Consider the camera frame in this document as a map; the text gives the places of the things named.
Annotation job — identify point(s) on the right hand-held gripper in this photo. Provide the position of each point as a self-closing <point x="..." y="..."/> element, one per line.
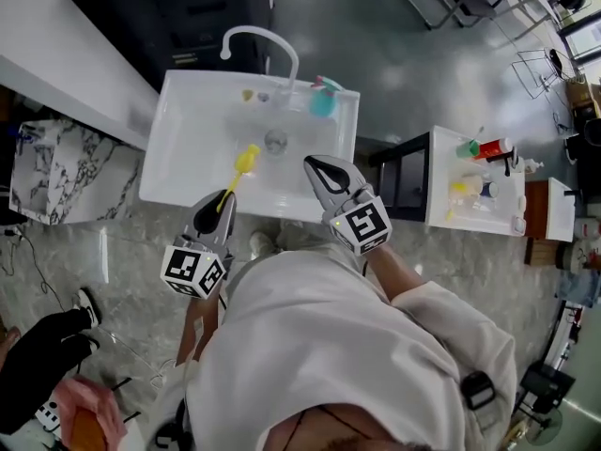
<point x="361" y="226"/>

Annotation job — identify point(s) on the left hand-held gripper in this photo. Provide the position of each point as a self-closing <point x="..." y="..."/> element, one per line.
<point x="183" y="268"/>

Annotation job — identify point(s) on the green plastic cup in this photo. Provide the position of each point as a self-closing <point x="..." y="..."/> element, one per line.
<point x="466" y="149"/>

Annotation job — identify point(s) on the dark cylinder with grey end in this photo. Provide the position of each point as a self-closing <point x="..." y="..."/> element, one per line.
<point x="489" y="189"/>

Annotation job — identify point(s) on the person's right forearm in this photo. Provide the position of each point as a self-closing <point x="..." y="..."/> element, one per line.
<point x="394" y="275"/>

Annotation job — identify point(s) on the person's left forearm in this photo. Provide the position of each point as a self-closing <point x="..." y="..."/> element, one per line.
<point x="197" y="331"/>

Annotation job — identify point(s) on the person's legs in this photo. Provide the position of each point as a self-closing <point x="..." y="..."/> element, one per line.
<point x="263" y="242"/>

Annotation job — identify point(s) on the large white sink basin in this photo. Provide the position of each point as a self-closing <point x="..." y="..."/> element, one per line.
<point x="188" y="148"/>

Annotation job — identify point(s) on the teal spray bottle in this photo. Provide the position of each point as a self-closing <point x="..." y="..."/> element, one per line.
<point x="323" y="104"/>

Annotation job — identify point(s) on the grey sticker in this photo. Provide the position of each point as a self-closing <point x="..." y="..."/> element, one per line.
<point x="263" y="97"/>

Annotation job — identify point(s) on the yellow sticker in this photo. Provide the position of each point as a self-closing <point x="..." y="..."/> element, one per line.
<point x="247" y="96"/>

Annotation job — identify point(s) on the white faucet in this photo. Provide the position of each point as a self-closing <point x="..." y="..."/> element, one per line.
<point x="291" y="59"/>

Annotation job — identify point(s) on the white toothbrush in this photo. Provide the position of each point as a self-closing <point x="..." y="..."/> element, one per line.
<point x="479" y="133"/>

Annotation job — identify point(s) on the marble patterned box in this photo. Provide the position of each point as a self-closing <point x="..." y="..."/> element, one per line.
<point x="70" y="176"/>

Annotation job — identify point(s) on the red bottle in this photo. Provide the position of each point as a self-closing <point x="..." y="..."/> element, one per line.
<point x="493" y="148"/>

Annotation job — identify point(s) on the person's white shirt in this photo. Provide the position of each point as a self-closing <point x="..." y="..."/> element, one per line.
<point x="328" y="346"/>

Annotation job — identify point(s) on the white soap dish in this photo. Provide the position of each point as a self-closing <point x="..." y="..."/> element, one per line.
<point x="519" y="225"/>

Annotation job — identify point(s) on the white pump bottle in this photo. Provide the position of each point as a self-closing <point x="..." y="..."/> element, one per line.
<point x="530" y="164"/>

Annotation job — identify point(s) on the brown wooden cabinet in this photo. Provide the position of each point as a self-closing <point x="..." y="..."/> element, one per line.
<point x="535" y="209"/>

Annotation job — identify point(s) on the black cabinet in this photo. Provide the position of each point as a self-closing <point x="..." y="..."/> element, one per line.
<point x="164" y="12"/>

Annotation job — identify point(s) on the pink plastic bag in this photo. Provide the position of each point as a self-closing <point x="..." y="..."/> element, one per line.
<point x="94" y="407"/>

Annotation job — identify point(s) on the white curved counter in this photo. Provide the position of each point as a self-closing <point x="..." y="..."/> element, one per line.
<point x="56" y="64"/>

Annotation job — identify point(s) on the small white sink basin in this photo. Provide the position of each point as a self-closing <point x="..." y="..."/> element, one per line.
<point x="561" y="209"/>

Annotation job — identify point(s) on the black clip-on device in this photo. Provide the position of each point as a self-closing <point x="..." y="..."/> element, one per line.
<point x="478" y="390"/>

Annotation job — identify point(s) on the black equipment stand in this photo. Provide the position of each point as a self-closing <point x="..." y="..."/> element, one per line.
<point x="547" y="385"/>

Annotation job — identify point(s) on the grey floor fan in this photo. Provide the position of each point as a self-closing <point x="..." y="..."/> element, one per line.
<point x="543" y="426"/>

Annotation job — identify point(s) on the black table frame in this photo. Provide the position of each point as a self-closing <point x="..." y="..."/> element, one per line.
<point x="399" y="176"/>

